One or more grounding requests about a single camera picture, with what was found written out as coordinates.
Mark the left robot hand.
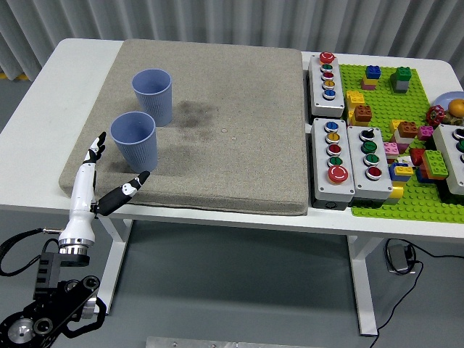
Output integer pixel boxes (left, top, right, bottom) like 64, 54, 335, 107
57, 130, 151, 244

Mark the blue ribbed cup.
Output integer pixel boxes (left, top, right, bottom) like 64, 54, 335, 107
109, 111, 160, 174
131, 68, 173, 128

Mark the white table leg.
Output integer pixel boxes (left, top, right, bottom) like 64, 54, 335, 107
346, 234, 380, 338
94, 216, 134, 315

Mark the grey-brown mat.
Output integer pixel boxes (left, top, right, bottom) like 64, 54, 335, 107
58, 38, 310, 216

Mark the large five-button control box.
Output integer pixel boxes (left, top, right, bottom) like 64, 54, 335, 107
310, 117, 357, 211

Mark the small five-button control box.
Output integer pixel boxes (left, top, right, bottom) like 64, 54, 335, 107
307, 51, 347, 119

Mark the four-button control box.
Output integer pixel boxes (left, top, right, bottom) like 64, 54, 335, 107
347, 125, 394, 208

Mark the brown building block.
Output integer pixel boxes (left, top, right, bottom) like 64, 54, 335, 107
353, 104, 374, 123

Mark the light pink building block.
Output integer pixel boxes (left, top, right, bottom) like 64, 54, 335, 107
383, 141, 401, 165

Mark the green building baseplate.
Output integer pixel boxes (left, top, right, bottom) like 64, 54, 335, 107
339, 63, 464, 223

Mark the blue yellow pink block stack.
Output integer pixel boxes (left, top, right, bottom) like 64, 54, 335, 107
360, 65, 382, 91

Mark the grey power adapter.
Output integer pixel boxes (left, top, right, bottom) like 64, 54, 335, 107
384, 243, 414, 275

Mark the yellow building block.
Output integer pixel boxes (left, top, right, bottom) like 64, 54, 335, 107
389, 118, 402, 143

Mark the orange white block stack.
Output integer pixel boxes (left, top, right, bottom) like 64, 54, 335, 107
394, 120, 418, 146

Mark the red building block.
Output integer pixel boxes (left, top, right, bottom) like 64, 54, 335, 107
409, 147, 427, 168

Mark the green grey block stack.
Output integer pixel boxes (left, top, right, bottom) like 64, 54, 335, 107
389, 66, 413, 95

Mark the green orange blue block stack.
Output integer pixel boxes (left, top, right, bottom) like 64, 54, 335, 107
415, 149, 450, 184

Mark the red valve wheel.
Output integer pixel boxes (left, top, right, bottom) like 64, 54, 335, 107
426, 104, 446, 127

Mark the white control box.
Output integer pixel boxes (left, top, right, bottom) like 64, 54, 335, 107
432, 123, 464, 196

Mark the blue plate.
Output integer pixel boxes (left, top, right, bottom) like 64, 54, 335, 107
434, 91, 464, 120

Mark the black power cable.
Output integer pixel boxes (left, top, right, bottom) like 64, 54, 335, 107
369, 242, 464, 348

